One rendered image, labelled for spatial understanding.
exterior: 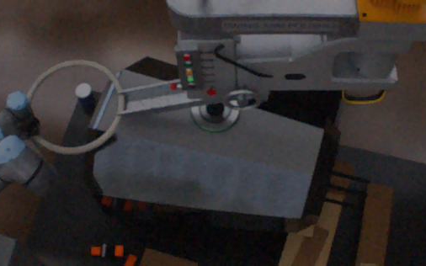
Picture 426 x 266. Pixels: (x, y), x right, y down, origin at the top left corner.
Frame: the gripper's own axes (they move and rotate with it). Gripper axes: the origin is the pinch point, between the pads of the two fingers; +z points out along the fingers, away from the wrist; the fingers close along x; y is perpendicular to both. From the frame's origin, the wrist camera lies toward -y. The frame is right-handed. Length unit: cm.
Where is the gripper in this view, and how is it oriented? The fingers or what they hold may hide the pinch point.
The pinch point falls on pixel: (33, 132)
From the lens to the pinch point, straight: 291.9
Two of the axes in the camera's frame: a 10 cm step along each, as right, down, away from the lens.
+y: 5.0, 7.9, -3.5
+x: 8.6, -4.4, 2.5
